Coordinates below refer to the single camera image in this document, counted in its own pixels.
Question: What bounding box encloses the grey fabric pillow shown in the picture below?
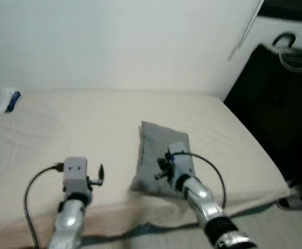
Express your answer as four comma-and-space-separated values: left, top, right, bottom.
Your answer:
130, 121, 196, 198

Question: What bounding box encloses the white sheeted bed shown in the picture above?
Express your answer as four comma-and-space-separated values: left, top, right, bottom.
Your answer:
0, 91, 292, 245

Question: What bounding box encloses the black flight case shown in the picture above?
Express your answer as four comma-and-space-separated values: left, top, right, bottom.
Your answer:
224, 44, 302, 183

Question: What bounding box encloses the grey black slipper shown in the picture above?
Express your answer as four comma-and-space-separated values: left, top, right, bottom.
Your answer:
277, 195, 302, 210

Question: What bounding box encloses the thin grey hanging wand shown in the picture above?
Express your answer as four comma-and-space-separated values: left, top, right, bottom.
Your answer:
228, 0, 262, 61

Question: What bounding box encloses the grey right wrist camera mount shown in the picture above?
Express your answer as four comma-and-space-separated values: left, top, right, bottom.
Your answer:
168, 143, 196, 180

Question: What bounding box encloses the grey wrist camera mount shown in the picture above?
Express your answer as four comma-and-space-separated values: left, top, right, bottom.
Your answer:
168, 143, 196, 180
63, 157, 88, 195

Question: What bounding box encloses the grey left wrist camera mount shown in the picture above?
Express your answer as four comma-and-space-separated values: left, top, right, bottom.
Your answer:
63, 157, 88, 195

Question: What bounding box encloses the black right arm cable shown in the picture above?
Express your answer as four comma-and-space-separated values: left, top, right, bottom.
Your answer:
166, 149, 227, 209

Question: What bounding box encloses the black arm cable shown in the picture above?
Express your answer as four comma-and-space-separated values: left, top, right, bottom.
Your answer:
166, 149, 227, 209
24, 163, 65, 249

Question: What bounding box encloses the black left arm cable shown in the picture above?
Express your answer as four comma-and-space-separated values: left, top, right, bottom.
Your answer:
24, 163, 65, 249

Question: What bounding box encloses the black wall panel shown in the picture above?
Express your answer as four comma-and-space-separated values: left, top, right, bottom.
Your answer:
257, 0, 302, 24

